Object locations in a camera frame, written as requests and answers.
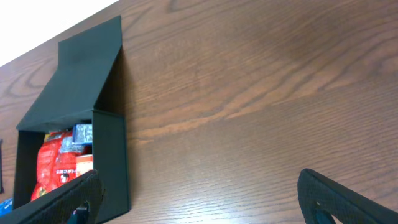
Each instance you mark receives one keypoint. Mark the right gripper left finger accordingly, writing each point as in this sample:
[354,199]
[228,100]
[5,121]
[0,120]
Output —
[78,201]

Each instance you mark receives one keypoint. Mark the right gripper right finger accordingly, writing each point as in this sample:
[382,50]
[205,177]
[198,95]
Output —
[323,200]

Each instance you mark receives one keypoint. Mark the blue cookie pack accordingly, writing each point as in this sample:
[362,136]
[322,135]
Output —
[6,207]

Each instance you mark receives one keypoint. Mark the small blue grey box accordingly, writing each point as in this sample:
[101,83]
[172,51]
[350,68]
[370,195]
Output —
[82,134]

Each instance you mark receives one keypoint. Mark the dark green open box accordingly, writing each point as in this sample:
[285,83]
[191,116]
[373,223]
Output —
[75,94]

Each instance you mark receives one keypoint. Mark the red snack bag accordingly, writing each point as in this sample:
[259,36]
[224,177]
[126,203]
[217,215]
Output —
[56,162]

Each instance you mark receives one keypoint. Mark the red chips can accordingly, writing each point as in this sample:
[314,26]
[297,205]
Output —
[84,164]

